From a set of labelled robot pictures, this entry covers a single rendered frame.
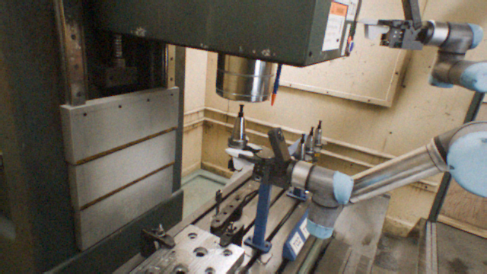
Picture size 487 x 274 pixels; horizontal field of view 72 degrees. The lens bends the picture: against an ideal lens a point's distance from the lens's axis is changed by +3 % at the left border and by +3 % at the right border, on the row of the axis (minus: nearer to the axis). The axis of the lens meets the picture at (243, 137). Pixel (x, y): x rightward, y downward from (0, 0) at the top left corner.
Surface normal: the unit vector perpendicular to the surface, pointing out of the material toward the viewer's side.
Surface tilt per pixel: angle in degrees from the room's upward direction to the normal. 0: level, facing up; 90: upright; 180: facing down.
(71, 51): 90
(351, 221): 24
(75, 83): 90
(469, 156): 87
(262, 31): 90
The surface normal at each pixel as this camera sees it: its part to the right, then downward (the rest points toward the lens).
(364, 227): -0.11, -0.74
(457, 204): -0.54, 0.24
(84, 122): 0.87, 0.26
